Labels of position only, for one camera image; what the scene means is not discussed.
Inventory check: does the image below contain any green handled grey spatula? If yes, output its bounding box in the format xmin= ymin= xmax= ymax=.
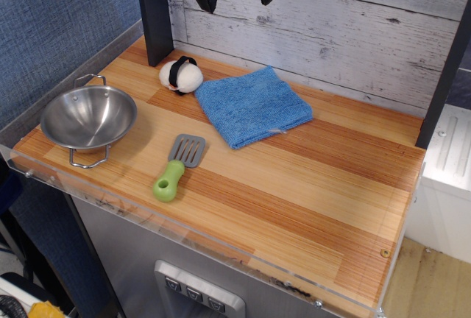
xmin=152 ymin=134 xmax=206 ymax=202

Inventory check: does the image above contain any white plush with black band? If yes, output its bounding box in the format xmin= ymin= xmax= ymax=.
xmin=159 ymin=56 xmax=204 ymax=96

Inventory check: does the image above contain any blue folded cloth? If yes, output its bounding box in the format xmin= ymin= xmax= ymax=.
xmin=195 ymin=66 xmax=313 ymax=149

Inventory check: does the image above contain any clear acrylic table guard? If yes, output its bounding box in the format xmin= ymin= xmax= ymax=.
xmin=2 ymin=135 xmax=423 ymax=317

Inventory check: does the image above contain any steel cabinet front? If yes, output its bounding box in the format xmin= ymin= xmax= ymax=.
xmin=72 ymin=197 xmax=332 ymax=317

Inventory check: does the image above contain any white side cabinet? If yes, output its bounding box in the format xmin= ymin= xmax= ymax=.
xmin=405 ymin=105 xmax=470 ymax=263

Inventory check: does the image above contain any silver button control panel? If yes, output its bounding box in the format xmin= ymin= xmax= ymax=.
xmin=154 ymin=260 xmax=246 ymax=317

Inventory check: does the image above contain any yellow object at corner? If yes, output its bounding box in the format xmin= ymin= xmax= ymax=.
xmin=27 ymin=301 xmax=65 ymax=318

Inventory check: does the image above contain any dark left vertical post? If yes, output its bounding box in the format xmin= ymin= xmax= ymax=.
xmin=139 ymin=0 xmax=174 ymax=67

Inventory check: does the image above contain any dark vertical post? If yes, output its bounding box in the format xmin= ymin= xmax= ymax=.
xmin=139 ymin=0 xmax=174 ymax=67
xmin=415 ymin=0 xmax=470 ymax=149

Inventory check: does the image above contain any steel bowl with handles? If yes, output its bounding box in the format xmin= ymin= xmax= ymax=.
xmin=40 ymin=74 xmax=138 ymax=169

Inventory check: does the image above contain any dark right vertical post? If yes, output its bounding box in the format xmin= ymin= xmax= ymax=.
xmin=415 ymin=0 xmax=470 ymax=149

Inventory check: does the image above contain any black corrugated hose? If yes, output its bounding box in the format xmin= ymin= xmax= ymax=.
xmin=0 ymin=294 xmax=25 ymax=318

